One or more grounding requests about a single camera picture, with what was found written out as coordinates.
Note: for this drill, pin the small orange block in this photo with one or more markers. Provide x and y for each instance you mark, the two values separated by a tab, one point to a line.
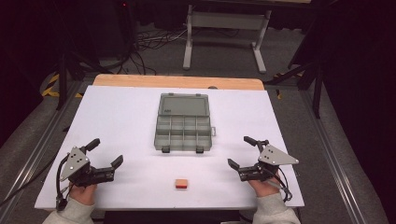
181	184

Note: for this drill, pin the yellow black hazard tape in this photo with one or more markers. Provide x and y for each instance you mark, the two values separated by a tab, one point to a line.
49	87

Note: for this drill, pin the black tripod stand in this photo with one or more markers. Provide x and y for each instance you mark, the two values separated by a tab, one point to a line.
63	77
316	81

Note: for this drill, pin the clear plastic compartment organizer box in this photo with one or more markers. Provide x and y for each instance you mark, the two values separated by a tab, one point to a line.
183	124

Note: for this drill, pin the metal floor rail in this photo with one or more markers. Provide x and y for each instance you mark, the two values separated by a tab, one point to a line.
336	161
29	161

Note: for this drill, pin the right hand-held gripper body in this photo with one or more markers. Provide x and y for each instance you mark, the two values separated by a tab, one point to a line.
275	158

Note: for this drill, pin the person's right hand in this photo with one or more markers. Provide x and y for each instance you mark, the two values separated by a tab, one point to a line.
264	188

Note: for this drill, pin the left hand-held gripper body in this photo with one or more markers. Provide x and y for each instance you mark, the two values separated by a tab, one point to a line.
76	161

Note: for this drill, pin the person's left hand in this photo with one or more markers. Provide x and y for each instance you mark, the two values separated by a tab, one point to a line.
83	194

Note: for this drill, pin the white metal table frame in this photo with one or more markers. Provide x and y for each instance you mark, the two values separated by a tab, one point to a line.
225	20

